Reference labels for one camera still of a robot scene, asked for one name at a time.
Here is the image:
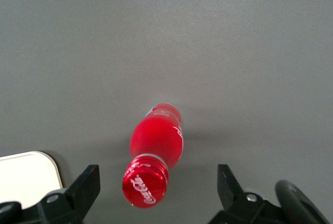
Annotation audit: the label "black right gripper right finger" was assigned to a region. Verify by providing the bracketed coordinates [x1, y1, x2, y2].
[208, 164, 288, 224]

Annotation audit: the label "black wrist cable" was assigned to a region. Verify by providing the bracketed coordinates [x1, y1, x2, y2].
[275, 179, 331, 224]

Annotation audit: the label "red coke bottle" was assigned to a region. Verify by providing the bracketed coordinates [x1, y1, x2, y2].
[122, 102, 185, 209]

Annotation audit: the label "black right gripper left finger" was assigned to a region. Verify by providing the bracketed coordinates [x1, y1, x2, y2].
[0, 164, 101, 224]

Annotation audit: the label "dark grey table mat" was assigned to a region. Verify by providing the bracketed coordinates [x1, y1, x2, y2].
[0, 0, 333, 224]

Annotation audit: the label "beige plastic tray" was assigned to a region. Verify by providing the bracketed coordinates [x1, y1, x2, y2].
[0, 151, 63, 210]

